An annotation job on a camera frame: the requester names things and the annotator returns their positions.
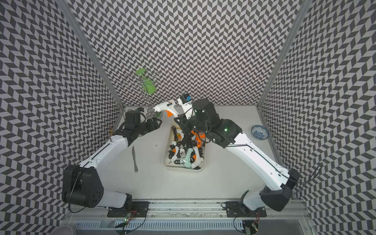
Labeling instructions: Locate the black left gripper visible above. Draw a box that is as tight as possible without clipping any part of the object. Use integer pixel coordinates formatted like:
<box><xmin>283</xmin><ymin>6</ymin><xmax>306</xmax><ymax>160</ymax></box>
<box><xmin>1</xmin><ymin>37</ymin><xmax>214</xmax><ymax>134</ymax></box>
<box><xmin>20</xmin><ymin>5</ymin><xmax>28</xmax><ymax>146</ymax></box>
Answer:
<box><xmin>136</xmin><ymin>117</ymin><xmax>163</xmax><ymax>136</ymax></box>

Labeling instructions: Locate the orange hot glue gun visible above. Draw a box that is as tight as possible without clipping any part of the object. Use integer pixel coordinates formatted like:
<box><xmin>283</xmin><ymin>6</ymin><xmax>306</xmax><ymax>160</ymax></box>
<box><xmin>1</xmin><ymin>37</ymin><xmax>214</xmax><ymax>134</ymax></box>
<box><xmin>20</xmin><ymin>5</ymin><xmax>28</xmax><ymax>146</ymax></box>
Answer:
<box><xmin>191</xmin><ymin>131</ymin><xmax>206</xmax><ymax>148</ymax></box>

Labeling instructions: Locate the small white glue gun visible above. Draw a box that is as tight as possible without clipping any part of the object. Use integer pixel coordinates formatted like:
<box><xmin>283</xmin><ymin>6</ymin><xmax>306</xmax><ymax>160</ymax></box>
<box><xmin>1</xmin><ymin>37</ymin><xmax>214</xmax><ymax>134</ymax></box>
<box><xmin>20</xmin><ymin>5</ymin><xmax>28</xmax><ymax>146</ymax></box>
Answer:
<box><xmin>153</xmin><ymin>100</ymin><xmax>179</xmax><ymax>118</ymax></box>

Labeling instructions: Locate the cream plastic storage box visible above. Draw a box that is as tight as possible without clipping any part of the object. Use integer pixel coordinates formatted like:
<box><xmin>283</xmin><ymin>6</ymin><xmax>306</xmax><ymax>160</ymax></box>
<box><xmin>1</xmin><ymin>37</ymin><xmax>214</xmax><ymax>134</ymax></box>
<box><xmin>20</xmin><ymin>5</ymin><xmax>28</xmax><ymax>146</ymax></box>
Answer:
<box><xmin>162</xmin><ymin>122</ymin><xmax>207</xmax><ymax>171</ymax></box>

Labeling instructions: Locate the white glue gun orange trigger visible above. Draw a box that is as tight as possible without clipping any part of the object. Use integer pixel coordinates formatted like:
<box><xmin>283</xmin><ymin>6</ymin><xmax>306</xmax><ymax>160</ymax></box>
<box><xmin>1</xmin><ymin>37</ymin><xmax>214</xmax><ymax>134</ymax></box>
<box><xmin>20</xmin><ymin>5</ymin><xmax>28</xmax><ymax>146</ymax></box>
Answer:
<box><xmin>192</xmin><ymin>146</ymin><xmax>204</xmax><ymax>169</ymax></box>

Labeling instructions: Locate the white glue gun grey handle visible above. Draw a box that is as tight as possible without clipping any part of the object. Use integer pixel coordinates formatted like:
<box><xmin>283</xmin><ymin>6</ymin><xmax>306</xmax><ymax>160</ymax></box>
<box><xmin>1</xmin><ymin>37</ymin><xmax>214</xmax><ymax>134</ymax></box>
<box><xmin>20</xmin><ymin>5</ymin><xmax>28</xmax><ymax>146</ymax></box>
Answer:
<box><xmin>168</xmin><ymin>141</ymin><xmax>184</xmax><ymax>164</ymax></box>

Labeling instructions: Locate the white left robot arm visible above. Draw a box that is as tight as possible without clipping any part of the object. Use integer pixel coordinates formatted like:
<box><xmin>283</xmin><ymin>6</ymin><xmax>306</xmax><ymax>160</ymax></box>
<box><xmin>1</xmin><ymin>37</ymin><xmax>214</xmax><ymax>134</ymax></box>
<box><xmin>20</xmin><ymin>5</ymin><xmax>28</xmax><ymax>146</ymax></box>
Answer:
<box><xmin>62</xmin><ymin>110</ymin><xmax>162</xmax><ymax>208</ymax></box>

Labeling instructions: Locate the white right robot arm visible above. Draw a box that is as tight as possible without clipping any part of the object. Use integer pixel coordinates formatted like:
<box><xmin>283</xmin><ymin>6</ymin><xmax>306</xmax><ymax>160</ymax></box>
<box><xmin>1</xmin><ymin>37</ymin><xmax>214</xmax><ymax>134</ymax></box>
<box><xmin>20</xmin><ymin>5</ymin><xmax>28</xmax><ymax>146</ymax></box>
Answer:
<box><xmin>168</xmin><ymin>99</ymin><xmax>301</xmax><ymax>212</ymax></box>

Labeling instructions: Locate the metal spoon on table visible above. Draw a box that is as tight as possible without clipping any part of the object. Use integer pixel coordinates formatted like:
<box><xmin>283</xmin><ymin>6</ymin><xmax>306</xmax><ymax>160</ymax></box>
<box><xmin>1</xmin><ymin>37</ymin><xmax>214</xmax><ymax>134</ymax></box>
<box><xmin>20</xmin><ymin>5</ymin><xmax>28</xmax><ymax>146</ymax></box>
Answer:
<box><xmin>131</xmin><ymin>146</ymin><xmax>138</xmax><ymax>172</ymax></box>

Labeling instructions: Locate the blue white ceramic bowl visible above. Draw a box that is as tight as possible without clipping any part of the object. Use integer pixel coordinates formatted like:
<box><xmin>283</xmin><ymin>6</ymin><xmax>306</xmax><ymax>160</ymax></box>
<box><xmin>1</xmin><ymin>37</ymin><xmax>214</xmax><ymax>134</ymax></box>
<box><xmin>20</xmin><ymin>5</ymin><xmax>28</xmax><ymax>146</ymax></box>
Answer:
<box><xmin>251</xmin><ymin>125</ymin><xmax>269</xmax><ymax>141</ymax></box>

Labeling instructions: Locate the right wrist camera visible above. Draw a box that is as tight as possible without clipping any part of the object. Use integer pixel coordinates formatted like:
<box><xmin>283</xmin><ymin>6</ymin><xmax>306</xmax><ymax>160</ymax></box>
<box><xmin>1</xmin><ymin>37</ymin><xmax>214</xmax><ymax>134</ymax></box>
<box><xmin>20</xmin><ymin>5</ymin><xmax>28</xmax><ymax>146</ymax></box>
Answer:
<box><xmin>177</xmin><ymin>94</ymin><xmax>193</xmax><ymax>119</ymax></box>

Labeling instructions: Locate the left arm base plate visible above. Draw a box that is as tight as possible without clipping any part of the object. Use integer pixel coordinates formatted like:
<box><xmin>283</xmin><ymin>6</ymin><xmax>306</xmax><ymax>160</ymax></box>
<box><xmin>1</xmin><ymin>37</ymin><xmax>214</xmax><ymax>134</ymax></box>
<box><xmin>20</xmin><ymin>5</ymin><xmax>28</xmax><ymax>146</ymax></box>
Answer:
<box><xmin>107</xmin><ymin>201</ymin><xmax>150</xmax><ymax>218</ymax></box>

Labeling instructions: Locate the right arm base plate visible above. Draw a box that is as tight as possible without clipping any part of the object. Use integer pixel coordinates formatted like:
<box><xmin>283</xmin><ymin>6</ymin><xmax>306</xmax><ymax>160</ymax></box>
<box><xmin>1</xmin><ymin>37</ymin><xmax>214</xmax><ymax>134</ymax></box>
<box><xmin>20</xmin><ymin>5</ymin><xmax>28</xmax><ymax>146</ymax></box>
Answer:
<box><xmin>224</xmin><ymin>201</ymin><xmax>267</xmax><ymax>218</ymax></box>

